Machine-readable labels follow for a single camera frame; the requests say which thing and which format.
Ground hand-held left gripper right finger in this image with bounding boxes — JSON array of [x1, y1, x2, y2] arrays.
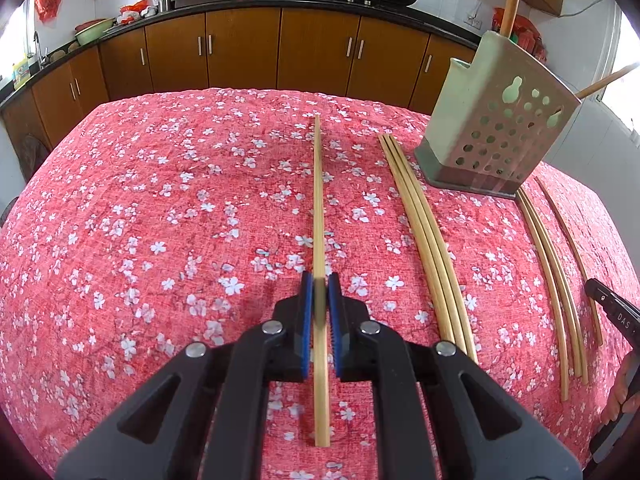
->
[[326, 272, 584, 480]]

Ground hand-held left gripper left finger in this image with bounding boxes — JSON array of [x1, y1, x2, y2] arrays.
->
[[55, 271, 314, 480]]

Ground wooden chopstick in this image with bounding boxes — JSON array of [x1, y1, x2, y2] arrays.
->
[[576, 61, 640, 99], [384, 134, 468, 352], [378, 134, 457, 347], [534, 175, 605, 347], [515, 189, 570, 402], [524, 188, 590, 387], [390, 134, 480, 362], [521, 188, 584, 381], [500, 0, 526, 41], [312, 114, 332, 448]]

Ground beige perforated chopstick holder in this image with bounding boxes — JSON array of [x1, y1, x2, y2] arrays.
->
[[414, 30, 583, 198]]

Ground person's right hand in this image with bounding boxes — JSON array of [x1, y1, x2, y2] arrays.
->
[[599, 346, 633, 427]]

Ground bright window with cup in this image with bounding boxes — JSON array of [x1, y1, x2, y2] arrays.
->
[[599, 10, 640, 148]]

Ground red bags in corner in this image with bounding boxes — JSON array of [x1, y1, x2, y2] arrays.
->
[[492, 7, 547, 59]]

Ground red and white plastic bag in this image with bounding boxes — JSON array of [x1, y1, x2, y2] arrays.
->
[[118, 0, 157, 25]]

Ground green basin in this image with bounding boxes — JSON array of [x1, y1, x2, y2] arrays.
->
[[75, 17, 116, 46]]

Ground metal faucet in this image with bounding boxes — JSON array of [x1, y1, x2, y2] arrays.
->
[[32, 31, 49, 68]]

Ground bright window above sink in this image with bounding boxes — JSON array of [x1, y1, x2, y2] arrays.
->
[[0, 0, 37, 83]]

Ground red hanging plastic bag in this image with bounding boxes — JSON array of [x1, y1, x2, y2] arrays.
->
[[35, 0, 66, 24]]

